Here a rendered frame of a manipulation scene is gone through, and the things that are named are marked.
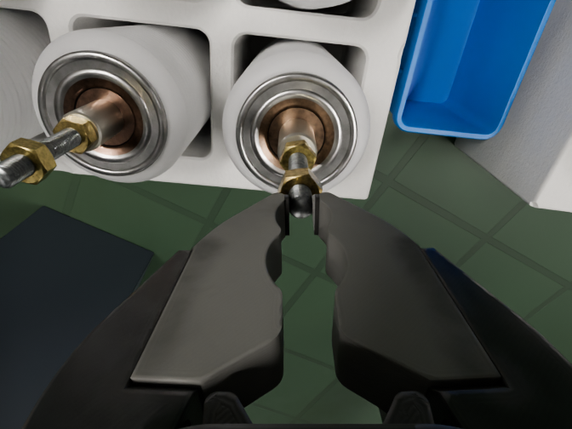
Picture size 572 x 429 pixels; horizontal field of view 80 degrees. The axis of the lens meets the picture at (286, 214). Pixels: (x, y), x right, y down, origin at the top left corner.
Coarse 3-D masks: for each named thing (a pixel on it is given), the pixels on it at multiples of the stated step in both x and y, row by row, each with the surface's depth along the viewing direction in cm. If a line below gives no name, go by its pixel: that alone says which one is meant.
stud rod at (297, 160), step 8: (296, 152) 18; (296, 160) 17; (304, 160) 17; (296, 168) 16; (296, 192) 14; (304, 192) 14; (296, 200) 13; (304, 200) 13; (296, 208) 13; (304, 208) 13; (296, 216) 14; (304, 216) 14
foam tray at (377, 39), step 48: (0, 0) 24; (48, 0) 24; (96, 0) 24; (144, 0) 24; (192, 0) 24; (240, 0) 25; (384, 0) 24; (240, 48) 29; (336, 48) 35; (384, 48) 25; (384, 96) 27; (192, 144) 33; (336, 192) 32
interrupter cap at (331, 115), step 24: (288, 72) 20; (264, 96) 20; (288, 96) 20; (312, 96) 20; (336, 96) 20; (240, 120) 21; (264, 120) 21; (288, 120) 21; (312, 120) 21; (336, 120) 21; (240, 144) 22; (264, 144) 22; (336, 144) 22; (264, 168) 22; (312, 168) 22; (336, 168) 22
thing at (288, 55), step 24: (264, 48) 32; (288, 48) 22; (312, 48) 23; (264, 72) 20; (312, 72) 20; (336, 72) 20; (240, 96) 21; (360, 96) 21; (360, 120) 21; (360, 144) 22; (240, 168) 23
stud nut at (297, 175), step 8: (304, 168) 15; (288, 176) 14; (296, 176) 14; (304, 176) 14; (312, 176) 15; (280, 184) 15; (288, 184) 14; (296, 184) 14; (304, 184) 14; (312, 184) 14; (320, 184) 15; (280, 192) 15; (288, 192) 15; (312, 192) 15; (320, 192) 15
